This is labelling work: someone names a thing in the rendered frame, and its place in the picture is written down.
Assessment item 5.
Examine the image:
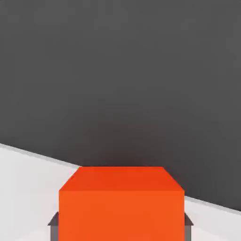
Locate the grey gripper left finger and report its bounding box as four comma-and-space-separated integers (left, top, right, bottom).
47, 211, 60, 241

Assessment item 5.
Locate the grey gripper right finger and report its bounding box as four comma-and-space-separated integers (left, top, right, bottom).
184, 212, 194, 241

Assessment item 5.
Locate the small orange cube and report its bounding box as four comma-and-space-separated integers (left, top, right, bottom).
58, 166, 185, 241

